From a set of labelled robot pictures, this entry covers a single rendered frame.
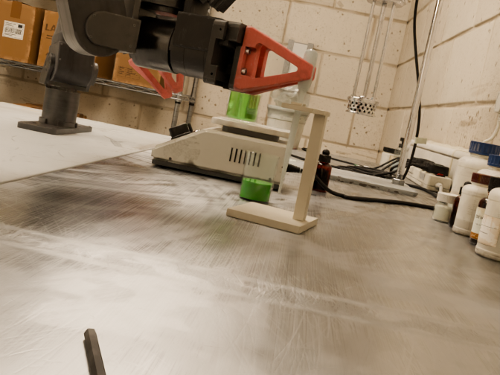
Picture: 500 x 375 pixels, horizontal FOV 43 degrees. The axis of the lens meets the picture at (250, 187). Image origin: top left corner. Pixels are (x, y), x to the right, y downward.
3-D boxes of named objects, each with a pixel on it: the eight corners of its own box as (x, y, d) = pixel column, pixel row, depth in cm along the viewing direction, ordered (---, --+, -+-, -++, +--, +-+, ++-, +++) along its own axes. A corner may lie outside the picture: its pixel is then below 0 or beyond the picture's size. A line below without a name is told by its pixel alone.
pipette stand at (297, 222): (225, 215, 66) (249, 92, 65) (250, 207, 74) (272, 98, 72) (298, 234, 64) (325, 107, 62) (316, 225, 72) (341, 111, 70)
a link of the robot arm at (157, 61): (206, 18, 73) (152, 10, 75) (184, 7, 68) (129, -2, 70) (194, 78, 74) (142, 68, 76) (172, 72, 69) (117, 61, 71)
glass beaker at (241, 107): (232, 123, 94) (243, 68, 93) (216, 119, 99) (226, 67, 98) (266, 129, 97) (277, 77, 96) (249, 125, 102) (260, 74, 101)
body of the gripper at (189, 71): (262, 37, 73) (204, 27, 76) (231, 20, 64) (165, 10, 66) (251, 93, 74) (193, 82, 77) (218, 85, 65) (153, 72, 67)
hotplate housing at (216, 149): (148, 165, 94) (158, 111, 93) (166, 158, 107) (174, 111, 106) (295, 196, 94) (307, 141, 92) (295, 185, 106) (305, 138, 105)
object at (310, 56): (297, 91, 67) (306, 47, 67) (308, 93, 67) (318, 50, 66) (295, 90, 67) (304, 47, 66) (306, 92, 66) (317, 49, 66)
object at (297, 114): (272, 192, 68) (305, 48, 66) (274, 191, 69) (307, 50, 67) (283, 195, 68) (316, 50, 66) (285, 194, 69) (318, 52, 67)
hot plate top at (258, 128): (209, 122, 94) (210, 116, 94) (219, 120, 106) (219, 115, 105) (289, 138, 93) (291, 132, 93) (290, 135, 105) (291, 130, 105)
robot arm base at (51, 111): (99, 92, 128) (65, 85, 128) (61, 88, 108) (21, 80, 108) (92, 132, 129) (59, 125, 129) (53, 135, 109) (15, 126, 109)
